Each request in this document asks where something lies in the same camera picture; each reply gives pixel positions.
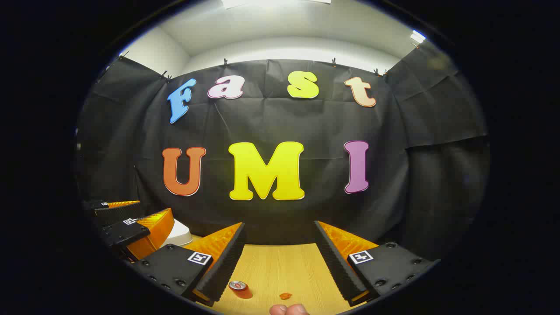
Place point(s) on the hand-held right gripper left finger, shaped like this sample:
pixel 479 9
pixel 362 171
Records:
pixel 225 267

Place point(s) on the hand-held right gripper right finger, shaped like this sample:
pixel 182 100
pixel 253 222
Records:
pixel 334 267

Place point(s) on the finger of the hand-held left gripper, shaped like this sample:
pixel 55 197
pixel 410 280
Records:
pixel 118 213
pixel 122 234

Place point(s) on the orange pop can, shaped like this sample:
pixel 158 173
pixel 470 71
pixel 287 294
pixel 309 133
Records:
pixel 239 289

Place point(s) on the white desktop garbage bin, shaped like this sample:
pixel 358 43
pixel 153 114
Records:
pixel 178 234

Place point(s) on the orange paper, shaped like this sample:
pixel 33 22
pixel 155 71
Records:
pixel 285 296

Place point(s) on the wooden desktop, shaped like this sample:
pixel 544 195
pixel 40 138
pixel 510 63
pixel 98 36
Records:
pixel 280 267

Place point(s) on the black backdrop cloth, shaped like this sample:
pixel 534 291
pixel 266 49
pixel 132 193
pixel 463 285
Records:
pixel 319 127

